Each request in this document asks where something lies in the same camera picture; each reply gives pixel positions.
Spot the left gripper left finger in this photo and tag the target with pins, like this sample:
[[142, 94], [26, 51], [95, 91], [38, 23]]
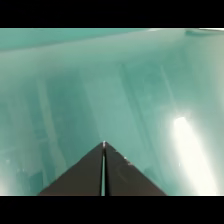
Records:
[[85, 175]]

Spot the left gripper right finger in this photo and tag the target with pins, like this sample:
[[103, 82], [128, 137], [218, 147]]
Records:
[[126, 175]]

